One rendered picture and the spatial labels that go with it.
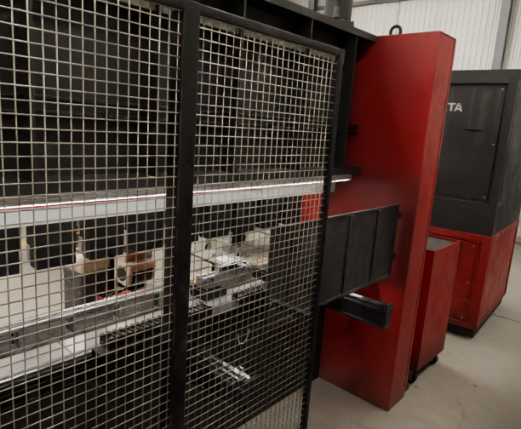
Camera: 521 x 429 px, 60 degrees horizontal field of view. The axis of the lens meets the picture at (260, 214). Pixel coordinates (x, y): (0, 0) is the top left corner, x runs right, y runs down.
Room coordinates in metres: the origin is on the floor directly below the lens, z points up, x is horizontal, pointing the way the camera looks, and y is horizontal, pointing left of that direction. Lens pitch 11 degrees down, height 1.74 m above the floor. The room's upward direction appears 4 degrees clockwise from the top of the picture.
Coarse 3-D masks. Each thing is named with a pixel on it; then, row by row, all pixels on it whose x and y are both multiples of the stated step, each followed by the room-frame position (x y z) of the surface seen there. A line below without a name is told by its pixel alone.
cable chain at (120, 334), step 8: (200, 304) 1.65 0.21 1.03; (192, 312) 1.56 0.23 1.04; (200, 312) 1.59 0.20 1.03; (208, 312) 1.62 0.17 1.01; (160, 320) 1.47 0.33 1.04; (192, 320) 1.56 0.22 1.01; (120, 328) 1.39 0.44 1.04; (128, 328) 1.40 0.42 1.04; (136, 328) 1.40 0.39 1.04; (160, 328) 1.46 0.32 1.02; (104, 336) 1.35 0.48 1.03; (112, 336) 1.35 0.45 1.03; (120, 336) 1.34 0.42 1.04; (136, 336) 1.38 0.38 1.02; (112, 344) 1.32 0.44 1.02; (120, 344) 1.34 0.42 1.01
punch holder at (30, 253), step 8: (56, 224) 1.57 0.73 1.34; (64, 224) 1.59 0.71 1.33; (32, 232) 1.53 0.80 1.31; (40, 232) 1.53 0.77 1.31; (64, 232) 1.59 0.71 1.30; (32, 240) 1.53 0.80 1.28; (40, 240) 1.53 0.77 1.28; (56, 240) 1.57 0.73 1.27; (64, 240) 1.59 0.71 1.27; (40, 248) 1.53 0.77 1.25; (56, 248) 1.57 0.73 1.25; (64, 248) 1.59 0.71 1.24; (32, 256) 1.54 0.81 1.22; (40, 256) 1.53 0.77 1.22; (64, 256) 1.59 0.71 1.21; (32, 264) 1.55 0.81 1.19; (40, 264) 1.53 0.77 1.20; (56, 264) 1.57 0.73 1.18; (64, 264) 1.59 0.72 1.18
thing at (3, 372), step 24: (240, 288) 1.99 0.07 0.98; (0, 360) 1.24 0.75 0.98; (48, 360) 1.26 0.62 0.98; (72, 360) 1.28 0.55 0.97; (0, 384) 1.13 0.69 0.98; (24, 384) 1.17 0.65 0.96; (48, 384) 1.22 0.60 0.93; (72, 384) 1.27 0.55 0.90; (0, 408) 1.12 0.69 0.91; (24, 408) 1.17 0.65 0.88
